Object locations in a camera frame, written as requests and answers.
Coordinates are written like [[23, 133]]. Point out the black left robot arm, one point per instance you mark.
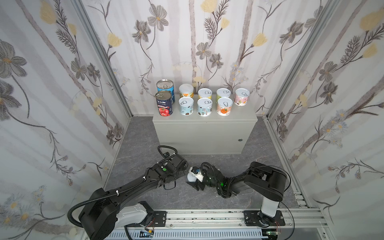
[[98, 215]]

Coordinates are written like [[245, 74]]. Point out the white ribbed cable duct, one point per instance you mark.
[[191, 234]]

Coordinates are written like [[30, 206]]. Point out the grey metal cabinet box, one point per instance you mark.
[[211, 135]]

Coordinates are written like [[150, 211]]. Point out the white lid can yellow label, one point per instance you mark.
[[205, 93]]

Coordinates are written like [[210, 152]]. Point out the blue label soup can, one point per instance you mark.
[[166, 85]]

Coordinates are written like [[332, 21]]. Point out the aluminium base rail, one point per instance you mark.
[[293, 224]]

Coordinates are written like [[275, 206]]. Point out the white lid can pink label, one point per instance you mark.
[[191, 177]]

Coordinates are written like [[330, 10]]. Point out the white lid can green label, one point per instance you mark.
[[223, 93]]

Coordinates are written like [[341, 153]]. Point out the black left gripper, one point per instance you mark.
[[182, 163]]

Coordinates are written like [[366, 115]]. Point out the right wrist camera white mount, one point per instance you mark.
[[198, 173]]

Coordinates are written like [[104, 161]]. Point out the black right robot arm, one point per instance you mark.
[[269, 181]]

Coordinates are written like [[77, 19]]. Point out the dark red label can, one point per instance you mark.
[[164, 103]]

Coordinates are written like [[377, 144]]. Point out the white lid can blue label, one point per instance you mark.
[[204, 107]]

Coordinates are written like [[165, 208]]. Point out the white lid can orange label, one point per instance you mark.
[[186, 90]]

